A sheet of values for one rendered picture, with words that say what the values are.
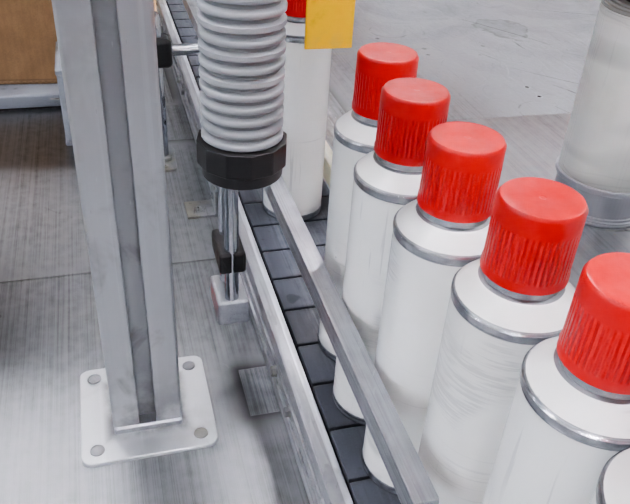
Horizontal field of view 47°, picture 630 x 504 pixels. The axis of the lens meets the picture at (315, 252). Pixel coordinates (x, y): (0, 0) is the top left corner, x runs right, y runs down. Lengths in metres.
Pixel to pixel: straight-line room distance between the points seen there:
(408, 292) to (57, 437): 0.28
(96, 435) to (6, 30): 0.60
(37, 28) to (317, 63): 0.49
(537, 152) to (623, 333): 0.58
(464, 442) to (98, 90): 0.24
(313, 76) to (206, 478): 0.30
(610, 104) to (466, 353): 0.39
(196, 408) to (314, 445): 0.11
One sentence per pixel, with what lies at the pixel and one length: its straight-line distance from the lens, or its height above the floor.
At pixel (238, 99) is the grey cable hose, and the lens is 0.26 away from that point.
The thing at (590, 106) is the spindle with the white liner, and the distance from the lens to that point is 0.66.
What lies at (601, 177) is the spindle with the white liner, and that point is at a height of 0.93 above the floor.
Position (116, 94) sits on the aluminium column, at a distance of 0.39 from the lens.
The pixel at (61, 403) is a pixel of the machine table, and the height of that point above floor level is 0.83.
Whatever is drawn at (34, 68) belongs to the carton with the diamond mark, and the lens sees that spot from 1.00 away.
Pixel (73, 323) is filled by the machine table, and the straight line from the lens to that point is 0.61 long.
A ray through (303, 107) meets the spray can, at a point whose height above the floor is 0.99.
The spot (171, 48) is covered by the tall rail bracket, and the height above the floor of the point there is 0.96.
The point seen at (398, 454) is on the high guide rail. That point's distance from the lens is 0.33.
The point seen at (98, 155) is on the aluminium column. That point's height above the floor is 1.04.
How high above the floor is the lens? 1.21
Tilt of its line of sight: 34 degrees down
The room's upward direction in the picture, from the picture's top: 4 degrees clockwise
